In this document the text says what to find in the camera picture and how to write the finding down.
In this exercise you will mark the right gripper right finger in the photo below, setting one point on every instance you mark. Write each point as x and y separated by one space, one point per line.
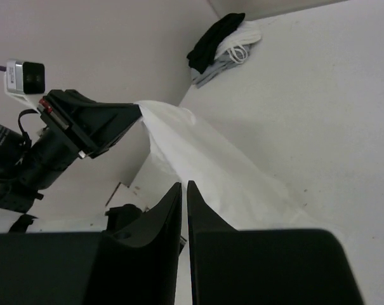
272 266

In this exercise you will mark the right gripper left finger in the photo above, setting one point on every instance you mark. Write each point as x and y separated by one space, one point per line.
141 249

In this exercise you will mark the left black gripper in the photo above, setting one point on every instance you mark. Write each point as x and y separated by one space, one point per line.
78 125

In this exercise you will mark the white tank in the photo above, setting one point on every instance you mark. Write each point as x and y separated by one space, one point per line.
237 45
184 148

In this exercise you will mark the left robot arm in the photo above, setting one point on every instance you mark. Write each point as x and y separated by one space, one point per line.
22 175

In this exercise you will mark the folded black tank top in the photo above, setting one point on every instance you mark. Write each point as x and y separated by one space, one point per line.
203 53

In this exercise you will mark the folded grey tank top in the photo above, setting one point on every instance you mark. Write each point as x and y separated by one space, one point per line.
228 60

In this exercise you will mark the folded white tank top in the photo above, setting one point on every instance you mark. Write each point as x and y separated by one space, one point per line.
237 45

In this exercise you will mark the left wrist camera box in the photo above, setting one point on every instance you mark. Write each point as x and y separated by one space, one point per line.
25 82

